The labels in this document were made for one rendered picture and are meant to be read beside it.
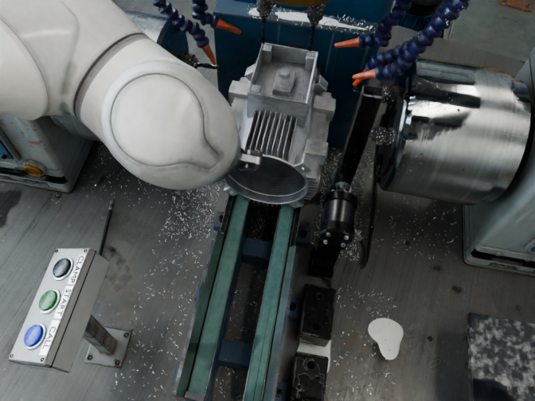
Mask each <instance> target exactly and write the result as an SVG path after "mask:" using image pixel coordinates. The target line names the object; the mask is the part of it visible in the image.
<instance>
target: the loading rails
mask: <svg viewBox="0 0 535 401"><path fill-rule="evenodd" d="M302 207H304V206H302ZM253 208H254V204H253V200H250V202H249V199H248V198H247V197H246V200H244V197H243V196H241V195H240V194H237V195H235V196H231V195H230V194H229V195H228V200H227V204H226V207H225V212H217V214H216V217H215V220H214V224H213V230H214V231H215V232H214V234H213V240H212V243H211V247H210V250H209V255H208V258H207V262H206V265H205V271H204V274H203V277H202V280H201V281H199V282H198V284H197V290H196V293H195V296H194V300H195V302H196V305H195V308H194V312H193V316H192V320H191V323H190V327H189V332H188V335H187V338H186V342H185V347H184V351H183V353H182V359H181V362H177V366H176V368H175V372H174V378H173V381H172V384H173V385H174V390H173V393H172V395H173V396H174V397H175V398H176V400H177V401H211V398H212V394H213V388H214V384H215V380H216V376H217V369H218V366H219V365H221V366H225V367H230V368H237V369H242V370H246V371H248V378H247V382H246V386H245V390H244V398H243V401H287V394H288V389H289V383H284V382H280V381H278V378H279V369H280V364H281V359H282V354H283V344H284V339H285V334H286V328H287V319H290V320H294V321H297V320H298V319H299V315H300V309H301V303H302V300H301V299H298V298H292V297H291V295H292V290H293V284H294V279H295V270H296V265H297V259H298V254H299V246H301V247H309V246H310V240H311V234H312V228H308V227H303V226H299V217H300V212H301V207H298V208H293V207H291V206H290V205H289V204H283V207H282V208H281V205H280V207H279V215H278V220H277V224H276V228H275V236H274V240H273V242H270V241H266V240H261V239H253V238H248V237H247V236H248V229H249V226H250V222H251V218H252V212H253ZM294 214H295V215H294ZM293 219H294V220H293ZM292 224H293V225H292ZM291 228H292V230H291ZM290 237H291V238H290ZM289 242H290V243H289ZM288 247H289V248H288ZM287 251H288V253H287ZM286 260H287V261H286ZM241 262H242V263H250V264H255V265H259V266H264V267H268V269H267V277H266V282H265V286H264V294H263V298H262V302H261V307H260V315H259V319H258V323H257V328H256V335H255V340H254V344H253V345H251V344H246V343H242V342H238V341H231V340H225V334H226V330H227V326H228V320H229V316H230V312H231V308H232V302H233V298H234V294H235V290H236V284H237V280H238V276H239V272H240V265H241ZM285 265H286V266H285ZM284 270H285V271H284ZM283 274H284V276H283ZM282 284H283V285H282ZM281 288H282V289H281ZM280 292H281V294H280ZM279 297H280V299H279ZM278 307H279V308H278ZM277 311H278V313H277ZM276 315H277V317H276ZM275 320H276V322H275ZM274 330H275V331H274ZM273 334H274V336H273ZM272 338H273V340H272ZM271 343H272V345H271ZM270 353H271V354H270ZM269 357H270V359H269ZM268 361H269V363H268ZM266 376H267V377H266ZM265 380H266V382H265ZM264 385H265V386H264ZM263 394H264V396H263ZM262 399H263V400H262Z"/></svg>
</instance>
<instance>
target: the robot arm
mask: <svg viewBox="0 0 535 401"><path fill-rule="evenodd" d="M68 113H70V114H71V115H73V116H75V117H76V118H77V119H79V120H80V121H81V122H82V123H83V124H84V125H85V126H86V127H87V128H89V129H90V130H91V131H92V132H93V133H94V134H95V135H96V136H97V137H98V138H99V139H100V140H101V141H102V142H103V143H104V145H105V146H106V147H107V148H108V149H109V151H110V152H111V154H112V155H113V157H114V158H115V159H116V160H117V161H118V162H119V163H120V164H121V165H122V166H123V167H124V168H125V169H127V170H128V171H129V172H130V173H132V174H134V175H135V176H136V177H138V178H140V179H141V180H143V181H146V182H148V183H150V184H152V185H157V186H159V187H163V188H166V189H196V188H200V187H202V186H205V185H209V184H213V183H216V182H218V181H220V180H222V179H224V178H225V177H227V176H228V175H229V174H230V173H235V168H236V167H238V166H239V170H240V171H245V170H251V169H253V170H255V171H257V170H260V164H261V159H262V155H263V152H261V151H260V150H247V151H244V150H243V149H242V148H241V142H240V135H239V132H238V128H237V123H236V118H235V115H234V114H233V112H232V108H231V107H230V106H229V104H228V102H227V100H226V99H225V97H224V96H223V95H222V94H221V93H220V92H219V91H218V90H217V89H216V88H215V87H214V86H213V85H212V84H211V83H210V82H209V81H208V80H207V79H206V78H205V77H204V76H203V75H202V74H201V73H200V72H199V71H198V70H197V69H195V68H194V67H192V66H190V65H188V64H186V63H185V62H183V61H181V60H179V59H178V58H177V57H175V56H174V55H172V54H171V53H169V52H168V51H166V50H165V49H164V48H163V47H161V46H160V45H158V44H157V43H156V42H154V41H153V40H152V39H150V38H149V37H148V36H147V35H146V34H145V33H144V32H143V31H142V30H141V29H140V28H139V27H138V26H137V25H136V24H135V23H134V22H133V21H132V20H131V19H130V18H129V17H128V16H127V14H126V13H124V12H123V11H122V10H121V9H120V8H119V7H118V6H117V5H116V4H115V3H114V2H113V1H112V0H0V114H11V115H16V116H17V117H19V118H22V119H27V120H34V119H37V118H39V117H41V116H46V115H67V114H68Z"/></svg>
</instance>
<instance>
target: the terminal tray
mask: <svg viewBox="0 0 535 401"><path fill-rule="evenodd" d="M266 46H269V47H270V49H265V47H266ZM310 53H312V54H313V56H312V57H309V56H308V55H309V54H310ZM317 59H318V52H315V51H311V52H310V51H308V50H306V49H297V48H293V47H288V46H283V45H275V44H270V43H266V42H265V43H264V45H263V43H262V45H261V47H260V52H259V55H258V58H257V61H256V66H255V68H254V72H253V74H252V79H251V82H250V84H249V88H248V99H247V117H248V119H249V118H252V117H253V115H254V111H256V117H258V116H259V113H260V111H261V116H264V112H265V111H266V116H267V117H269V115H270V111H271V116H272V117H275V113H276V118H279V117H280V114H281V113H282V119H284V120H285V117H286V115H287V121H289V122H290V120H291V117H292V123H294V124H295V120H296V119H297V126H299V127H301V128H303V127H306V124H307V117H308V114H309V110H310V102H311V99H312V95H313V90H314V82H315V79H316V74H317V68H316V64H317ZM254 87H258V88H259V89H258V90H257V91H255V90H254V89H253V88H254ZM300 95H304V98H303V99H300V98H299V96H300Z"/></svg>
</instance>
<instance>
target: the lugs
mask: <svg viewBox="0 0 535 401"><path fill-rule="evenodd" d="M255 66H256V64H253V65H252V66H250V67H248V68H247V69H246V72H245V75H244V76H245V77H246V78H247V79H248V80H249V81H250V82H251V79H252V74H253V72H254V68H255ZM327 86H328V82H327V81H326V80H325V79H324V78H323V77H322V76H321V75H319V76H316V79H315V82H314V90H315V91H316V92H317V93H318V94H322V93H323V92H325V91H326V90H327ZM312 165H313V160H312V159H311V158H310V157H309V156H307V155H306V154H305V153H304V154H300V155H298V156H296V157H295V164H294V167H295V168H296V169H297V170H299V171H300V172H301V173H306V172H309V171H311V170H312ZM224 191H225V192H227V193H228V194H230V195H231V196H235V195H237V194H239V193H236V192H235V191H234V190H232V189H231V188H230V187H229V186H228V185H227V184H225V187H224ZM304 202H305V199H300V200H297V201H296V202H293V203H290V204H289V205H290V206H291V207H293V208H298V207H302V206H304Z"/></svg>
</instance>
